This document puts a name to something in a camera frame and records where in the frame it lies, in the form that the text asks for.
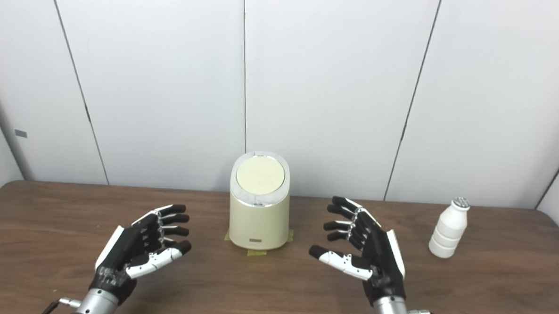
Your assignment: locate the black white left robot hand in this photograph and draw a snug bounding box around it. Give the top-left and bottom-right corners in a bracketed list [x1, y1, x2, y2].
[88, 200, 194, 309]

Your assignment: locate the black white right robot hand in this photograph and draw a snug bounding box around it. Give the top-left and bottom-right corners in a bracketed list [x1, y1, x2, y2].
[307, 195, 410, 308]

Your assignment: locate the small white plastic bottle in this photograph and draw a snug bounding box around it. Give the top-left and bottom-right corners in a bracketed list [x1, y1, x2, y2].
[428, 196, 471, 260]

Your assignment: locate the cream-colored bin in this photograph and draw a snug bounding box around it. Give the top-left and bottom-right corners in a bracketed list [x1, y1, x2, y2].
[227, 149, 293, 252]

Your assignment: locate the round cream bin lid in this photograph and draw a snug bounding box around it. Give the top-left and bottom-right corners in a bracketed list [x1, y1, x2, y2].
[235, 154, 287, 194]

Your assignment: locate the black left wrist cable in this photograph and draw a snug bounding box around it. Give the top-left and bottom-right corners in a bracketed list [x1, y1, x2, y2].
[41, 297, 82, 314]

